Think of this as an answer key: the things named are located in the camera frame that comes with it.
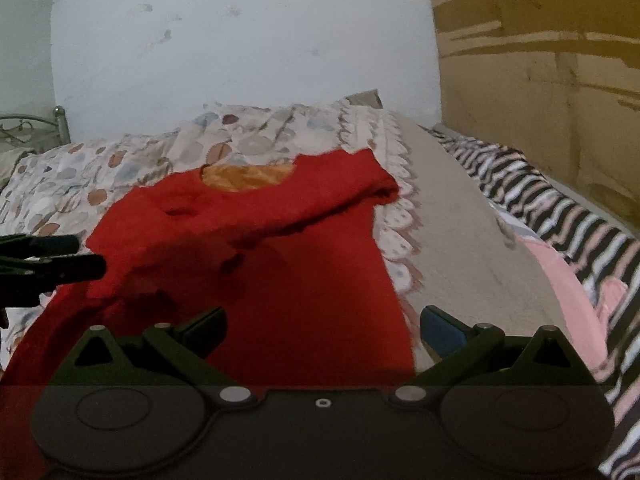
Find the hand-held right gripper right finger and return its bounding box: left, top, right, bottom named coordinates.
left=394, top=305, right=598, bottom=406

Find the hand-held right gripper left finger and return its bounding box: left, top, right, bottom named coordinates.
left=52, top=306, right=261, bottom=406

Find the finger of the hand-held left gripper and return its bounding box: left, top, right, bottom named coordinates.
left=0, top=254, right=106, bottom=307
left=0, top=234, right=80, bottom=258

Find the red knit sweater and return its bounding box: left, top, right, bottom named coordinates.
left=0, top=149, right=418, bottom=480

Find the beige blanket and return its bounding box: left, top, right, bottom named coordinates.
left=380, top=110, right=566, bottom=376

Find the metal bed headboard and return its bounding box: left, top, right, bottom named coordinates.
left=0, top=105, right=68, bottom=148

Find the pink cloth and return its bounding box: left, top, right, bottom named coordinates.
left=495, top=210, right=631, bottom=391

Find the floral print bedsheet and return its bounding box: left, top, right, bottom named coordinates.
left=0, top=100, right=426, bottom=361

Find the zebra striped cloth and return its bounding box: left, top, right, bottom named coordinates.
left=425, top=127, right=640, bottom=476

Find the wooden wardrobe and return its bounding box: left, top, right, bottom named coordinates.
left=422, top=0, right=640, bottom=238

